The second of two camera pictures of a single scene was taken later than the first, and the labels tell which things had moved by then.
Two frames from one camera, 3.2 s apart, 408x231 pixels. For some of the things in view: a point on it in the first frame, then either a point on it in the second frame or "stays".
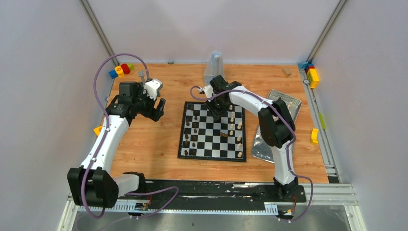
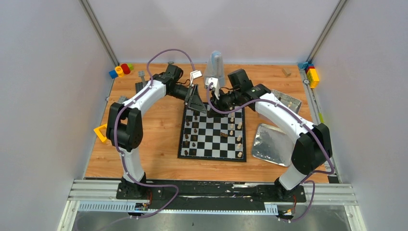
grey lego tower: [141, 74] stays
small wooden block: [286, 72] stays
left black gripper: [153, 108] → [191, 96]
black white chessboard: [202, 137] stays
